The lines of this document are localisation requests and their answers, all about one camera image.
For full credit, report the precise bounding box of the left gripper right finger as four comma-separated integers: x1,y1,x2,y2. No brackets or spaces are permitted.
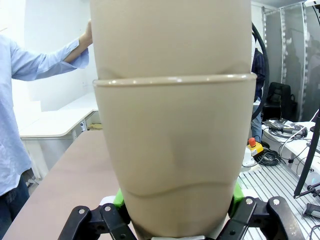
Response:
218,181,305,240

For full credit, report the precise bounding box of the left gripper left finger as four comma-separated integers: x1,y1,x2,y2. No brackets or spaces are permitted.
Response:
57,189,137,240

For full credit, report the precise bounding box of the beige tall cup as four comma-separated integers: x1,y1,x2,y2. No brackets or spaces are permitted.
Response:
92,72,258,240
89,0,253,80

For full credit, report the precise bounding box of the person's right forearm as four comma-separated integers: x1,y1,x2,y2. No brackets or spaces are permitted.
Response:
11,38,90,82

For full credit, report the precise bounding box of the person's right hand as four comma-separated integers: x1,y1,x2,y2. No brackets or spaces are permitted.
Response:
78,19,94,48

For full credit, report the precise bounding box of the black small device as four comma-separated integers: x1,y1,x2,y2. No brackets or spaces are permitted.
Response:
302,202,320,218

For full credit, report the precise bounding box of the yellow emergency stop button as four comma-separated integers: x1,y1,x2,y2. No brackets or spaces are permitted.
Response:
247,137,265,158

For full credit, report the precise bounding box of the white equipment desk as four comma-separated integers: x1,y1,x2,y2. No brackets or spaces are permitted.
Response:
261,119,320,176

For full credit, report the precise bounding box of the black handheld controller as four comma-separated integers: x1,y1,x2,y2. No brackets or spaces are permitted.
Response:
264,119,309,138

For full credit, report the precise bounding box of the white desk with rounded corner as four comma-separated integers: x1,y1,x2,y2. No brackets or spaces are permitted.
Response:
18,91,100,181

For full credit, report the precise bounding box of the black office chair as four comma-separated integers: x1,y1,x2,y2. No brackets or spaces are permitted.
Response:
262,81,297,122

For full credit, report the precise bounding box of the person in light blue shirt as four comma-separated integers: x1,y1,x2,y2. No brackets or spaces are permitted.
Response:
0,33,35,230

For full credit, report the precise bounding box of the bystander in dark jacket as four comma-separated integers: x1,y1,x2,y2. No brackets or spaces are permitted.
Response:
250,47,266,143

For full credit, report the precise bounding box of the black cable bundle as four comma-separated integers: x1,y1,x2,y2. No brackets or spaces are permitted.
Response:
241,147,286,168

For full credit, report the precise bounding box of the black camera stand pole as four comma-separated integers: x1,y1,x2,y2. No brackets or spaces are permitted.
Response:
294,108,320,199

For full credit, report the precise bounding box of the black gripper cable hose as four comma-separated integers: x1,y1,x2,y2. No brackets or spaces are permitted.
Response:
251,22,270,121

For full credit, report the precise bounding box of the aluminium frame enclosure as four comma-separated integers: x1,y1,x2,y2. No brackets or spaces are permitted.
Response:
261,0,320,121

